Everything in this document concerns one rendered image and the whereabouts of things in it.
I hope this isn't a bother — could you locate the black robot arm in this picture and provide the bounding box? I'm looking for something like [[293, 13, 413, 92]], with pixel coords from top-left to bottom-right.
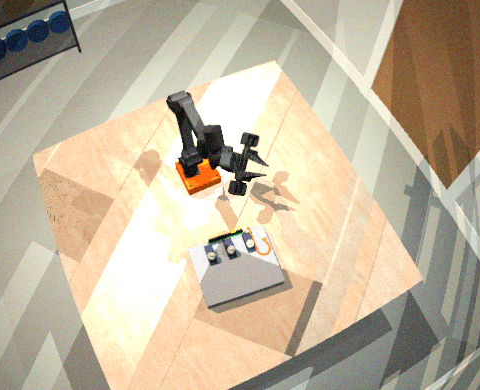
[[166, 90, 235, 178]]

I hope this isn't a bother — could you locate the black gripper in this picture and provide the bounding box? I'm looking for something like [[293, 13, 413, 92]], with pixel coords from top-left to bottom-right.
[[228, 132, 269, 196]]

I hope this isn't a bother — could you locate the white flat rectangular plate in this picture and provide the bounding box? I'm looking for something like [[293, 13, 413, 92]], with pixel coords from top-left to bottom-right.
[[188, 225, 285, 309]]

